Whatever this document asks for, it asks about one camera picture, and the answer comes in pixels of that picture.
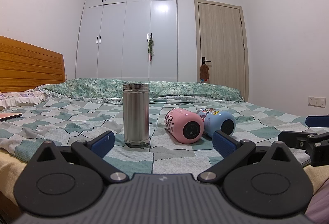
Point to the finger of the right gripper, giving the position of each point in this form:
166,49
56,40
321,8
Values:
317,121
315,145

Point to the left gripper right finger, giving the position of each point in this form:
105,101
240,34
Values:
258,180

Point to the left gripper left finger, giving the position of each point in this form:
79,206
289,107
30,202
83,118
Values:
64,180

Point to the pink cup with black text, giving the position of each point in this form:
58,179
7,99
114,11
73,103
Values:
185,126

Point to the blue cartoon cup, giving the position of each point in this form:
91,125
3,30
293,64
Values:
215,119

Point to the stainless steel tall cup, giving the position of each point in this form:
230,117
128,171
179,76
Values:
136,114

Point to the checkered green grey blanket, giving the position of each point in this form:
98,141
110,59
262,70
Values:
65,121

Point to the pink notebook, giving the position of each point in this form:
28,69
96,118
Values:
8,116

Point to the purple floral pillow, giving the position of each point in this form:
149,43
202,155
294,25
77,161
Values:
18,99

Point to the green floral quilt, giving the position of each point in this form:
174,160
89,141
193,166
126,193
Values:
112,91

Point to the wooden headboard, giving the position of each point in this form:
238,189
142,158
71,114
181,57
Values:
25,66

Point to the wooden door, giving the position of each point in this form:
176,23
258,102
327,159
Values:
221,37

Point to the green hanging ornament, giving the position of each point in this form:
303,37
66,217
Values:
150,48

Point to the white wardrobe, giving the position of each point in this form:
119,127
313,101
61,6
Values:
113,40

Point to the wall power socket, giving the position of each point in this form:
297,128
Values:
317,101

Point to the black door handle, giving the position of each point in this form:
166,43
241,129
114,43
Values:
204,61

